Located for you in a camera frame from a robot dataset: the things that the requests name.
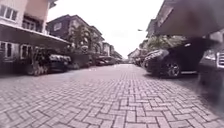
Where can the dark car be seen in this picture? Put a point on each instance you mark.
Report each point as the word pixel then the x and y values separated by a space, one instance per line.
pixel 139 59

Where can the grey brick paved road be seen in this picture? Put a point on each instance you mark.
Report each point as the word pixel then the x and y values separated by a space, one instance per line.
pixel 110 100

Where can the building with brown roof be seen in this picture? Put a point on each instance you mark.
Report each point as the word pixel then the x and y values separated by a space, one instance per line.
pixel 186 16

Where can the vehicle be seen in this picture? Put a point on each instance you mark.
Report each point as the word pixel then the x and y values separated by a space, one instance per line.
pixel 210 71

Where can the black car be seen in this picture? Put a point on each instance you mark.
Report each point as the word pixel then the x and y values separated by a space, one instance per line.
pixel 181 56

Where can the dark brown building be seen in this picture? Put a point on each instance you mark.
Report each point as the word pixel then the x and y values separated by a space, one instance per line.
pixel 60 26

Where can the tree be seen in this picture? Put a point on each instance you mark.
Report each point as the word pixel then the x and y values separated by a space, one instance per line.
pixel 81 38

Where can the row of houses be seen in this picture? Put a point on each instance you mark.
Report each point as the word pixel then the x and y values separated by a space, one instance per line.
pixel 108 50

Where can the pale building with carport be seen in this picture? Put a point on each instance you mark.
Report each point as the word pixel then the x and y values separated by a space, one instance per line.
pixel 16 33

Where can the row of parked cars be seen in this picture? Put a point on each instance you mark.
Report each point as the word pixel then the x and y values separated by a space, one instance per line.
pixel 60 61

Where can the green shrubs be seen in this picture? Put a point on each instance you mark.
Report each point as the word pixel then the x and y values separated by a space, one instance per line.
pixel 165 42

